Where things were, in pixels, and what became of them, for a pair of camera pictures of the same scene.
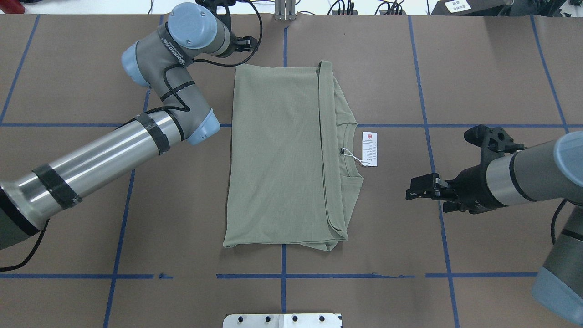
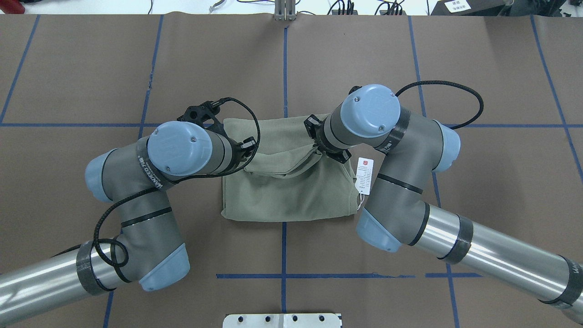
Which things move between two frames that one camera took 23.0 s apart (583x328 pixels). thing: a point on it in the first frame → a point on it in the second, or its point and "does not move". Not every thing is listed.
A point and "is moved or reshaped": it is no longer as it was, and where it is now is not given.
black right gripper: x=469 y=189 → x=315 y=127
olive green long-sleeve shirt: x=295 y=172 is moved or reshaped
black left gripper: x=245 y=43 → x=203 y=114
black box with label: x=468 y=7 does not move
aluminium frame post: x=284 y=10 does not move
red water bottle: x=12 y=7 does not move
